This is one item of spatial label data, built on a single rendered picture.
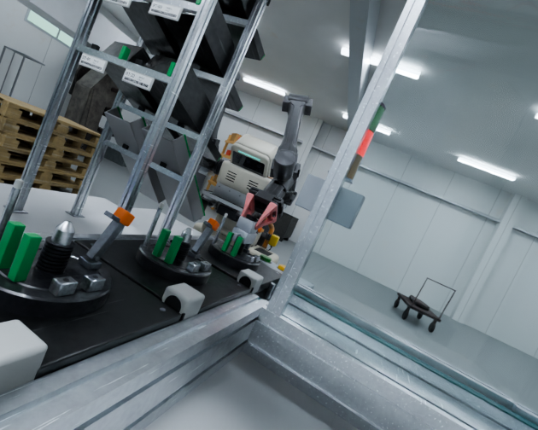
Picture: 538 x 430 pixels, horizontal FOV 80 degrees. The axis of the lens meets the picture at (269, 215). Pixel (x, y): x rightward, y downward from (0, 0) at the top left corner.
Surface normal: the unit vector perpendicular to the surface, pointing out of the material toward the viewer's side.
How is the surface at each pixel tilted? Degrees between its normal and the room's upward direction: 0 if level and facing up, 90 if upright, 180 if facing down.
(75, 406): 0
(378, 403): 90
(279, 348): 90
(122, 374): 0
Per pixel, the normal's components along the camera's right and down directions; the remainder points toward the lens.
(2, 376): 0.85, 0.41
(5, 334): 0.40, -0.91
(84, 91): -0.36, -0.04
